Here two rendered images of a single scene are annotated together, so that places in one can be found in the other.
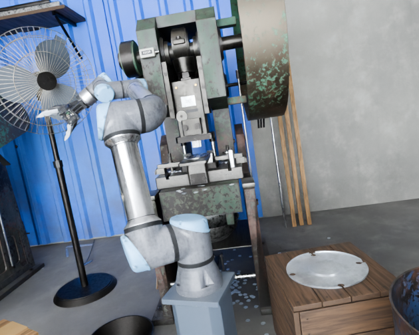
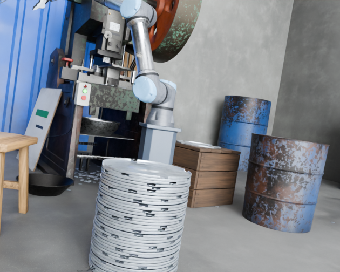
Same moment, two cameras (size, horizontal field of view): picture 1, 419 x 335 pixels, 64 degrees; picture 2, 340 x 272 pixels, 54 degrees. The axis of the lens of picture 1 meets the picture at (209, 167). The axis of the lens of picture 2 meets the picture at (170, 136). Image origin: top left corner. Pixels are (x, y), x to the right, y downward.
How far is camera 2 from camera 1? 129 cm
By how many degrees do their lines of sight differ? 39
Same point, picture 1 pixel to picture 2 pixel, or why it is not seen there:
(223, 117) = not seen: hidden behind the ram
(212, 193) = (123, 94)
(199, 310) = (168, 134)
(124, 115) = (147, 9)
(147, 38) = not seen: outside the picture
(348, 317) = (218, 161)
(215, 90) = not seen: hidden behind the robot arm
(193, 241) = (172, 94)
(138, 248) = (155, 84)
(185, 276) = (162, 114)
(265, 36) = (189, 7)
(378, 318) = (228, 164)
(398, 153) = (182, 126)
